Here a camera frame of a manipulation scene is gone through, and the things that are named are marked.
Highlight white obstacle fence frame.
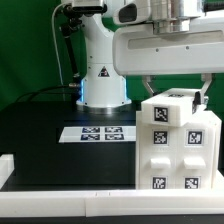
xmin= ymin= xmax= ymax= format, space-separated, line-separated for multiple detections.
xmin=0 ymin=154 xmax=224 ymax=218

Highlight white door panel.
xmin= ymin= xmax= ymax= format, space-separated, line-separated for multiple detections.
xmin=176 ymin=122 xmax=215 ymax=190
xmin=139 ymin=125 xmax=177 ymax=189

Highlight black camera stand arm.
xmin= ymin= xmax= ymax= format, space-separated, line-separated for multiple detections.
xmin=60 ymin=4 xmax=82 ymax=84

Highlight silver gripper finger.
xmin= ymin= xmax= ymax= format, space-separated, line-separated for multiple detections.
xmin=142 ymin=76 xmax=157 ymax=97
xmin=193 ymin=73 xmax=214 ymax=105

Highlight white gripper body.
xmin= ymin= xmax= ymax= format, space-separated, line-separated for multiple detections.
xmin=113 ymin=18 xmax=224 ymax=75

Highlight white cabinet top block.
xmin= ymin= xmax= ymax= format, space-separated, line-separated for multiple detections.
xmin=141 ymin=88 xmax=207 ymax=127

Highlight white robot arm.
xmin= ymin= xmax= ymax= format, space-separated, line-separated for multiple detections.
xmin=61 ymin=0 xmax=224 ymax=111

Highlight black cable on table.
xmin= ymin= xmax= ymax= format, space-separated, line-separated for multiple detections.
xmin=14 ymin=84 xmax=83 ymax=103

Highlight white marker base plate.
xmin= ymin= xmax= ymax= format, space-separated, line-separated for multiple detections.
xmin=59 ymin=126 xmax=136 ymax=143

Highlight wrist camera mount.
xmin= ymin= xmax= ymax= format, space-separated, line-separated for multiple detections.
xmin=113 ymin=0 xmax=152 ymax=25

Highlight white cable on robot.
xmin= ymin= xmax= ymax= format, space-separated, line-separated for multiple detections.
xmin=51 ymin=1 xmax=73 ymax=88

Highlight white cabinet body box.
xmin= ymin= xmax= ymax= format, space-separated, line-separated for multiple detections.
xmin=135 ymin=111 xmax=221 ymax=189

